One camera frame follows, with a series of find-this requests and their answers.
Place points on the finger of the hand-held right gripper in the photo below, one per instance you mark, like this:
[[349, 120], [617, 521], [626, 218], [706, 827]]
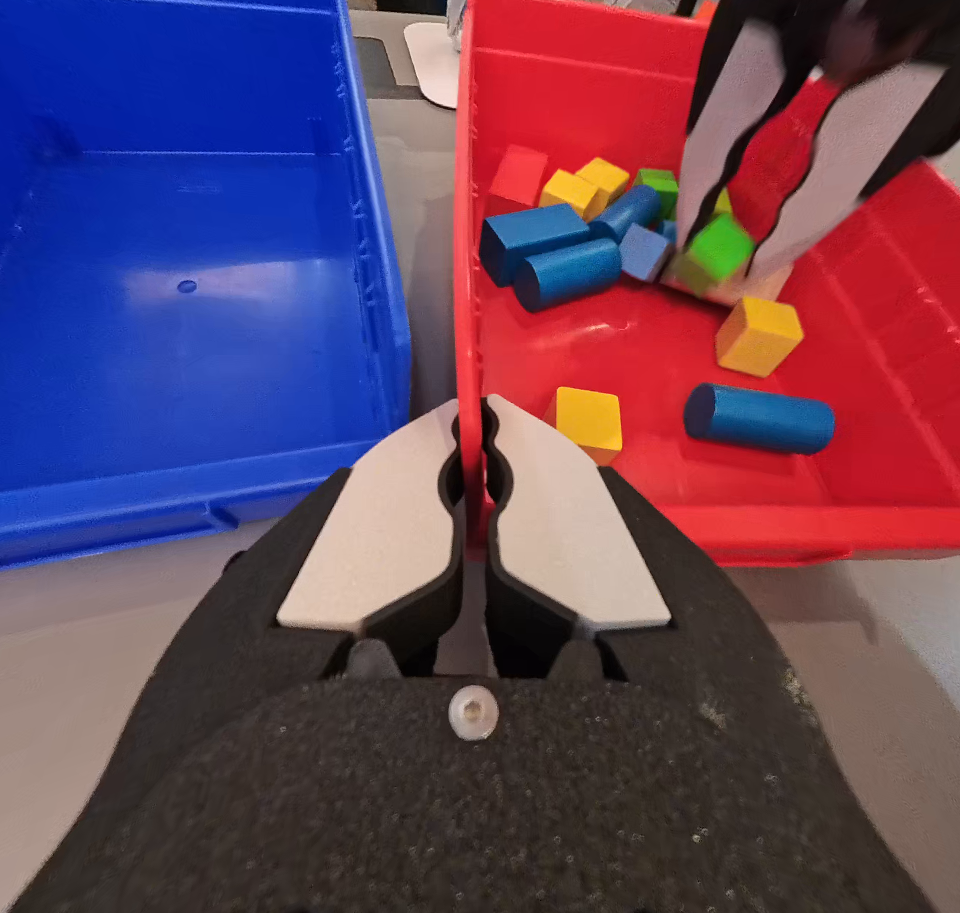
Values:
[[735, 111], [855, 156]]

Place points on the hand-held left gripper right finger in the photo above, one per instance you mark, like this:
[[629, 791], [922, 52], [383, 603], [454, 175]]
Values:
[[578, 538]]

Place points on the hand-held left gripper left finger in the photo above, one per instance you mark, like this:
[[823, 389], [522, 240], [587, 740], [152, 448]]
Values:
[[368, 538]]

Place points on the green wooden cube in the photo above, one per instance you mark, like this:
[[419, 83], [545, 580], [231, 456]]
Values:
[[720, 247]]

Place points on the blue wooden cylinder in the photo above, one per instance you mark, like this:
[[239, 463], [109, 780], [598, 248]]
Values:
[[759, 418], [630, 211], [567, 273]]

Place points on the natural wooden block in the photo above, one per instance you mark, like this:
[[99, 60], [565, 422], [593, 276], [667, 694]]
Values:
[[750, 283]]

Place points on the long green wooden block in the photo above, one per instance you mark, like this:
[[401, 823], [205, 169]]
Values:
[[693, 273]]

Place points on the light blue wooden cube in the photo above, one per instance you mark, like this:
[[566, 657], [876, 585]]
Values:
[[645, 253]]

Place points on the red wooden block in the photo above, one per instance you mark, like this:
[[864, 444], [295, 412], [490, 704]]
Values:
[[518, 178]]

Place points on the red plastic bin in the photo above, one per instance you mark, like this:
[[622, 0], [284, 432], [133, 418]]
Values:
[[885, 388]]

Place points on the blue plastic bin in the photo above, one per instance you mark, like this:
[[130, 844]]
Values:
[[165, 253]]

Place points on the small green wooden block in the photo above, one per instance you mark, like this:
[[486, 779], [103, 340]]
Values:
[[657, 190]]

